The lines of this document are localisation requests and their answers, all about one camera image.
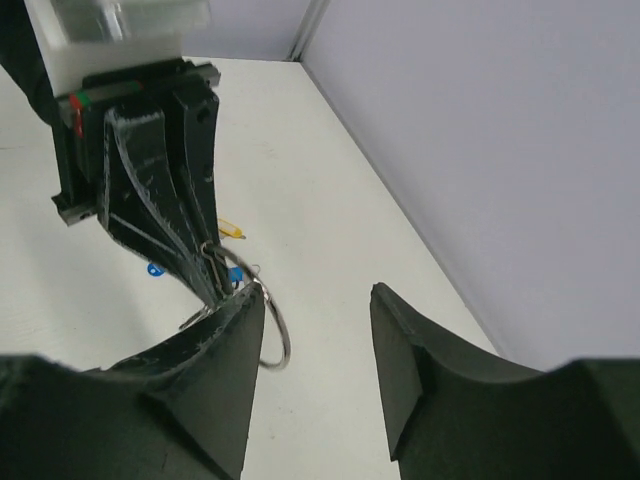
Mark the blue key tag upper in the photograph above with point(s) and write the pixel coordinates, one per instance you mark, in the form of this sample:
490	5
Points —
154	270

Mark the aluminium frame post right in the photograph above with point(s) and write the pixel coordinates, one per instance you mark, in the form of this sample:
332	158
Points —
307	28

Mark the blue key tag lower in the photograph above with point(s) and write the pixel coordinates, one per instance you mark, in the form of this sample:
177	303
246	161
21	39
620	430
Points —
236	276

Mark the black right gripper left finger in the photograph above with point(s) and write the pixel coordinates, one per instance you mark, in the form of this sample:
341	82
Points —
179	410

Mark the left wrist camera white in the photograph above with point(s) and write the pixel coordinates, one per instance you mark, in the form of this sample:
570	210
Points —
81	38

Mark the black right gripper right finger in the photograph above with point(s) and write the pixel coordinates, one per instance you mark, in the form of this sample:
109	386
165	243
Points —
455	411

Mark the yellow key tag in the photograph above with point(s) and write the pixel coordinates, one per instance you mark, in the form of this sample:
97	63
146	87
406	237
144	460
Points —
228	229

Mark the blue key tag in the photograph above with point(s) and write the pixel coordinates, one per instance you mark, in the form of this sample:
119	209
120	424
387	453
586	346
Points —
154	270
236	276

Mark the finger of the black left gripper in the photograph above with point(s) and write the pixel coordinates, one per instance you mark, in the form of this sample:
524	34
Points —
139	204
198	109

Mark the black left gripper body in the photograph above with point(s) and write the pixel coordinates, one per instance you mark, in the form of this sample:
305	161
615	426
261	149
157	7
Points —
79	126

